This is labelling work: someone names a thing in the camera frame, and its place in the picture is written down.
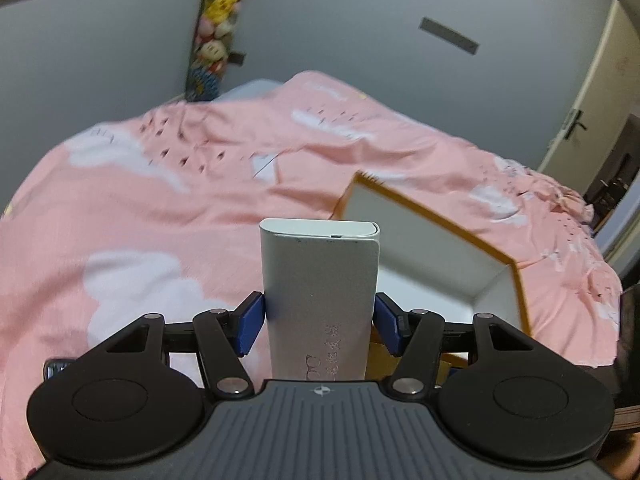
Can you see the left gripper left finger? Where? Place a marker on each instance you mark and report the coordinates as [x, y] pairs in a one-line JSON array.
[[224, 337]]

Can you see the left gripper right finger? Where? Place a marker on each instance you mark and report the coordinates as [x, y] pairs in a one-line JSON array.
[[415, 338]]

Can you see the white rectangular box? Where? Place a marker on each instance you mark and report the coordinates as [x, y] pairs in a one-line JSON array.
[[319, 281]]

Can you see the cream bedroom door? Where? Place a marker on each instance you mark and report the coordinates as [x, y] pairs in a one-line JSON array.
[[594, 122]]

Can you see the orange cardboard storage box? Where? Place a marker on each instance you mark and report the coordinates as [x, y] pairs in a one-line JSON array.
[[428, 262]]

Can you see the pink cloud-print bedsheet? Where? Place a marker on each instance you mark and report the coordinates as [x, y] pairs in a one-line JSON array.
[[160, 213]]

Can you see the hanging plush toy organizer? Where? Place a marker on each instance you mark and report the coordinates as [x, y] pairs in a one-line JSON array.
[[212, 49]]

